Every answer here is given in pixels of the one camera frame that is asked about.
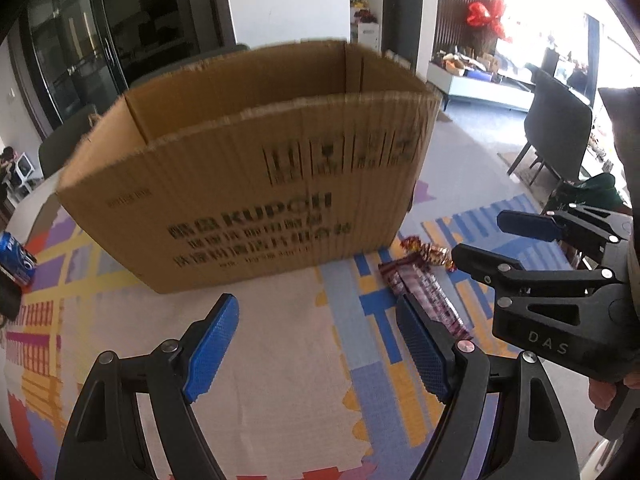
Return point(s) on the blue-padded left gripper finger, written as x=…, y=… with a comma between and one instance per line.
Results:
x=104, y=438
x=529, y=439

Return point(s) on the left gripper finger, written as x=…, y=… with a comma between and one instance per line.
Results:
x=587, y=229
x=507, y=275

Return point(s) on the person's hand holding gripper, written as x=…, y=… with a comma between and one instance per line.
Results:
x=602, y=394

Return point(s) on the green cloth on chair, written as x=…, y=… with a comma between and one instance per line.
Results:
x=598, y=191

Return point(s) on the gold-red wrapped candy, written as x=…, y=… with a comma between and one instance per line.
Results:
x=428, y=254

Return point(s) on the purple striped snack packet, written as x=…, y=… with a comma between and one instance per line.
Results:
x=411, y=275

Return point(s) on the dark grey chair right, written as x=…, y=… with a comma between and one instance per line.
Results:
x=557, y=126

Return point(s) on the white low tv cabinet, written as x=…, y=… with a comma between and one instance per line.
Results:
x=461, y=78

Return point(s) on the black mug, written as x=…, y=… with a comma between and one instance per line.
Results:
x=10, y=298

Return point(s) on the blue Pepsi can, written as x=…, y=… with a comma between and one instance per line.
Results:
x=17, y=260

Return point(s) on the red balloon flower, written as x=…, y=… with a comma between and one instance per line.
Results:
x=488, y=15

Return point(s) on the open cardboard box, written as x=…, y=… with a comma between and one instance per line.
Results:
x=253, y=163

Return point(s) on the white small side shelf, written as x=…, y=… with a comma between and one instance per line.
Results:
x=19, y=176

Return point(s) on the dark grey chair left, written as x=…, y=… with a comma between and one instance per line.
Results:
x=56, y=150

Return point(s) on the black glass sliding door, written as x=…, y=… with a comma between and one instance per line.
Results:
x=71, y=53

